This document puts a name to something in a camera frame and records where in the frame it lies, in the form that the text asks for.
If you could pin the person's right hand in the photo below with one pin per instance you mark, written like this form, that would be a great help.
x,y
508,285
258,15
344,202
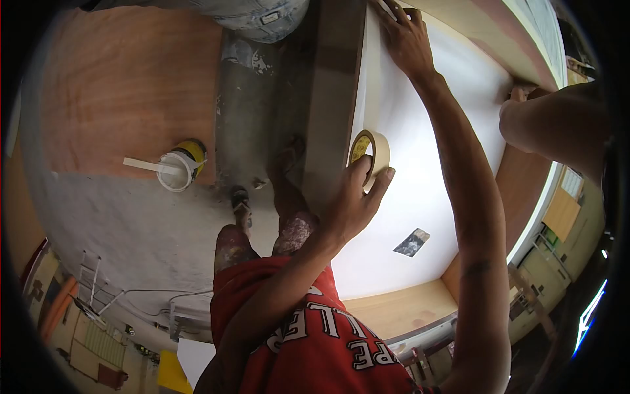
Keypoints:
x,y
406,44

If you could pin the person's left hand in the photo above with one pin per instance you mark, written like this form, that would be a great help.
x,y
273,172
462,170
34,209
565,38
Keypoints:
x,y
347,207

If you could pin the person's left thumb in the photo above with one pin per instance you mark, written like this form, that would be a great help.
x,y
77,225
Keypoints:
x,y
381,184

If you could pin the person's right fingers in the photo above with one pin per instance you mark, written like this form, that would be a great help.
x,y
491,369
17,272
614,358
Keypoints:
x,y
406,17

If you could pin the person's left index finger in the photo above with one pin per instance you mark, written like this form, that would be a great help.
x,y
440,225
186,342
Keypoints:
x,y
358,170

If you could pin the beige masking tape roll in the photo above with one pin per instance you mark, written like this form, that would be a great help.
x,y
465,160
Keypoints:
x,y
376,152

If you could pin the beige masking tape strip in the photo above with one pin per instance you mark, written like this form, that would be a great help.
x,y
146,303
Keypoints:
x,y
372,83

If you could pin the white panel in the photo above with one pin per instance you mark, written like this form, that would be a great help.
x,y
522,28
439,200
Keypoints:
x,y
418,162

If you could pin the small dark photo card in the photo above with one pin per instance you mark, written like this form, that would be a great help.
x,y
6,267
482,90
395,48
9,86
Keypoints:
x,y
411,242

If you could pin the dark wooden plank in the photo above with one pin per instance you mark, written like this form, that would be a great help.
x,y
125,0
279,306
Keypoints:
x,y
334,98

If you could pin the person's body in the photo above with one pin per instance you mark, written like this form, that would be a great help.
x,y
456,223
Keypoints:
x,y
315,340

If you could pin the white paint bucket yellow label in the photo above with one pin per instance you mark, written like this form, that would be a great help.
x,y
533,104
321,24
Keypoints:
x,y
183,165

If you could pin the pale wooden stir stick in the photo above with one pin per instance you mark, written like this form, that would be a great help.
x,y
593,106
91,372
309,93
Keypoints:
x,y
145,165

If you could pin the reddish plywood sheet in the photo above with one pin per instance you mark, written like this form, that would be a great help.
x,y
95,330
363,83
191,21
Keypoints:
x,y
128,93

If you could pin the yellow sheet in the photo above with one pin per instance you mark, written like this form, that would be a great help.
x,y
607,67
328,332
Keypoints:
x,y
172,373

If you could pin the metal ladder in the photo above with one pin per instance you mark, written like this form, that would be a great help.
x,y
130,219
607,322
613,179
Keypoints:
x,y
91,280

